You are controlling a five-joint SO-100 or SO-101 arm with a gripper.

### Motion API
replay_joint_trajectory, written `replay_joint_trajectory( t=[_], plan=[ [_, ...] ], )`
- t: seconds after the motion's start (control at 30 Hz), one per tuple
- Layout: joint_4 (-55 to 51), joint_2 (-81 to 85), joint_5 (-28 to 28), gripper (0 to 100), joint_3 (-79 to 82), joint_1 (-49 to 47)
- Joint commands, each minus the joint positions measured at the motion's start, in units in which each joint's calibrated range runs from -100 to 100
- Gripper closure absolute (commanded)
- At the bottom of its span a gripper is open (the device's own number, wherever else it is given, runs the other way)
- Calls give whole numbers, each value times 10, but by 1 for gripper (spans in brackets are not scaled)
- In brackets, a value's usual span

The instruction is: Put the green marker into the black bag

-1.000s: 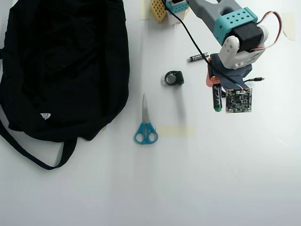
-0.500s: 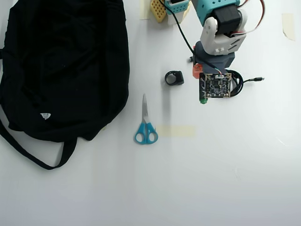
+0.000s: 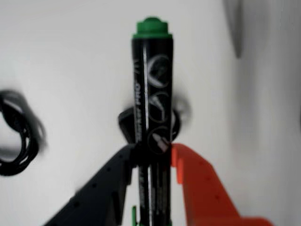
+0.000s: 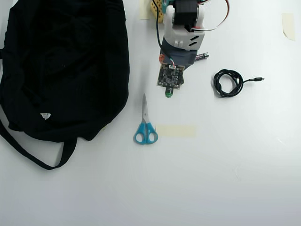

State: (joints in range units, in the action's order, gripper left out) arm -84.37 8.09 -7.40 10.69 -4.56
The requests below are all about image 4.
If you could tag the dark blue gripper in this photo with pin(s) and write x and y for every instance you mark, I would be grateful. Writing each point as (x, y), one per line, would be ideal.
(182, 59)

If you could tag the green marker pen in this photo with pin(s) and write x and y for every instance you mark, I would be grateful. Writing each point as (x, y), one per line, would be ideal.
(168, 94)

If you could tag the white grey teal robot arm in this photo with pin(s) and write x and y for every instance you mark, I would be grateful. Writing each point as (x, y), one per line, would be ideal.
(178, 35)

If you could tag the black fabric bag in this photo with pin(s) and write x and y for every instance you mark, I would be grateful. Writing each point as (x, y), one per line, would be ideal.
(58, 70)

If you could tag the yellow perforated base piece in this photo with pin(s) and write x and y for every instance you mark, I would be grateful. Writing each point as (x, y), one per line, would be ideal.
(154, 9)

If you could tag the narrow beige masking tape strip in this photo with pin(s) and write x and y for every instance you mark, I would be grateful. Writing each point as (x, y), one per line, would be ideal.
(144, 10)

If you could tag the wide beige masking tape strip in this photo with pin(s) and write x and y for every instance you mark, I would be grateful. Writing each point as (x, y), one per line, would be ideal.
(175, 131)

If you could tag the torn beige masking tape piece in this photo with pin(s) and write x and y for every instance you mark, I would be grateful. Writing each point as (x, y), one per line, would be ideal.
(289, 26)

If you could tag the bare camera circuit board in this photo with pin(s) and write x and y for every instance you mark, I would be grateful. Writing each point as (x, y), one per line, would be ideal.
(170, 76)

